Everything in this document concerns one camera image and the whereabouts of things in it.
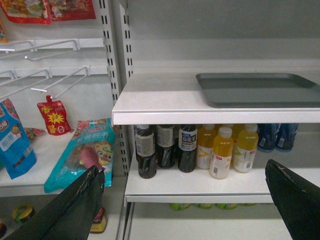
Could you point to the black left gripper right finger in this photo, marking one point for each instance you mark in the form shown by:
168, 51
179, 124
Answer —
297, 201

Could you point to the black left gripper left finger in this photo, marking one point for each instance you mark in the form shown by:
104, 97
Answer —
70, 215

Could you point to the grey silver serving tray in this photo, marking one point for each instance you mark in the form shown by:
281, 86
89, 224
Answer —
258, 90

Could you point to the yellow lid jar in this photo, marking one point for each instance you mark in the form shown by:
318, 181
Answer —
22, 213

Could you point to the yellow juice bottle right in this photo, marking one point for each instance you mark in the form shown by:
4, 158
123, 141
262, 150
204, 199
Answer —
246, 148

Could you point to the yellow juice bottle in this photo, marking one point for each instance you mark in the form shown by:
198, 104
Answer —
246, 148
205, 140
222, 152

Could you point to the teal snack bag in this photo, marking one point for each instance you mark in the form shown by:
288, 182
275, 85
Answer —
91, 145

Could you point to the blue snack bag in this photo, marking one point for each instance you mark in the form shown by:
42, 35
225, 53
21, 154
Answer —
16, 152

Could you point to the yellow juice bottle front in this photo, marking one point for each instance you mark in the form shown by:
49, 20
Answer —
222, 152

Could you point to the red sauce pouch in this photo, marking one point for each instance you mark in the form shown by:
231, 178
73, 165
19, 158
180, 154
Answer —
55, 116

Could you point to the white lower shelf board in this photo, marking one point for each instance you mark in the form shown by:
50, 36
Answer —
173, 186

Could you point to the white shelf board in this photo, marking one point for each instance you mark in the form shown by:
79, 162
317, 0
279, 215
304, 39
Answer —
173, 186
177, 98

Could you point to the dark tea bottle left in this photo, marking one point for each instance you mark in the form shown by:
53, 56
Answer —
145, 149

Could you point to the dark tea bottle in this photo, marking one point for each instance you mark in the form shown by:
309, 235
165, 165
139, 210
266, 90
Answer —
145, 149
187, 146
165, 146

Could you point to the yellow juice bottle left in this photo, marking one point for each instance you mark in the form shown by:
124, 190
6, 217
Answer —
205, 140

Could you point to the dark tea bottle middle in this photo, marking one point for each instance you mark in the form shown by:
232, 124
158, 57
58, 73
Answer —
165, 146

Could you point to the dark tea bottle right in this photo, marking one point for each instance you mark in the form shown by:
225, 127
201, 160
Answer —
187, 146

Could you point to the white upper shelf board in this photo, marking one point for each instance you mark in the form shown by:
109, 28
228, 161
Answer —
177, 98

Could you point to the white slotted shelf upright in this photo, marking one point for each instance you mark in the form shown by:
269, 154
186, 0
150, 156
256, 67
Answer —
114, 20

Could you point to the red snack packet top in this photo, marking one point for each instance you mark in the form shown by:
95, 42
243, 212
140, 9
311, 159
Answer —
26, 11

